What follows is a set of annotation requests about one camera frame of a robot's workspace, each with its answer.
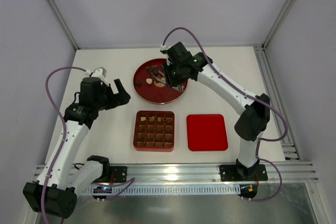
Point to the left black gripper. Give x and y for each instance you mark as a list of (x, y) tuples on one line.
[(111, 97)]

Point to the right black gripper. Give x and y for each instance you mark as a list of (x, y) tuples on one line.
[(171, 75)]

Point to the metal tongs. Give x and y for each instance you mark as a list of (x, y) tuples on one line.
[(163, 80)]

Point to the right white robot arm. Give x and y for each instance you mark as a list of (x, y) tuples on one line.
[(253, 110)]

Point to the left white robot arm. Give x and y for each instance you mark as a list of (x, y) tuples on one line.
[(55, 192)]

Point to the dark square chocolate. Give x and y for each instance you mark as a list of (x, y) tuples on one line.
[(138, 83)]

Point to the red chocolate box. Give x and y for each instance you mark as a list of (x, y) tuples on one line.
[(156, 136)]

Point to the round red plate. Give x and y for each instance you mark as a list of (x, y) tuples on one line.
[(157, 92)]

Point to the red box lid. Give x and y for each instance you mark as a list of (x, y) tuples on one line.
[(206, 133)]

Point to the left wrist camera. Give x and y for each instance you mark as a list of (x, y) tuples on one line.
[(99, 73)]

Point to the left black mount plate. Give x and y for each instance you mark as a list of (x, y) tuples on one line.
[(118, 174)]

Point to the black mount plate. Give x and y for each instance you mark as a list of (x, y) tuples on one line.
[(118, 174), (229, 173)]

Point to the aluminium rail frame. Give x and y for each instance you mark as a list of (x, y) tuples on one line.
[(198, 179)]

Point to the right black mount plate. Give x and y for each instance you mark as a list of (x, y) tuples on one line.
[(229, 173)]

